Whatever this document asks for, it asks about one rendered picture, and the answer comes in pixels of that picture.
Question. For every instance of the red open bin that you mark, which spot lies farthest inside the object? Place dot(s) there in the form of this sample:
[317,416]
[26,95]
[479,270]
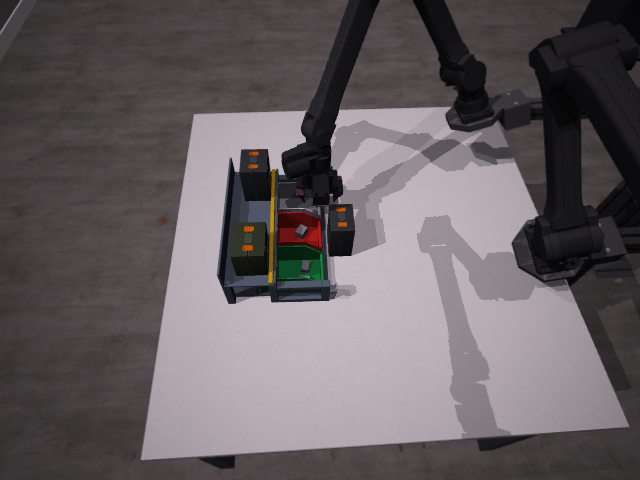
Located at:
[289,222]

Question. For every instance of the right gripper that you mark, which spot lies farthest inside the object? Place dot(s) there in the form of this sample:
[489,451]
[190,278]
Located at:
[337,186]

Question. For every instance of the yellow flat bar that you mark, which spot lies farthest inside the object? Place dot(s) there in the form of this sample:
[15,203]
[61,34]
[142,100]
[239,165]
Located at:
[271,252]

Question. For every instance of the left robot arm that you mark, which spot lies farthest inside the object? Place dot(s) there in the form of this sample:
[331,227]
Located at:
[600,84]

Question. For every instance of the dark grey metal rack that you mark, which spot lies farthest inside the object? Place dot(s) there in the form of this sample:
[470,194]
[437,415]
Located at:
[236,210]

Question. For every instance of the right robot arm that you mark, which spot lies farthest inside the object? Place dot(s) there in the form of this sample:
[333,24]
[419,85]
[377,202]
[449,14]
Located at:
[458,68]

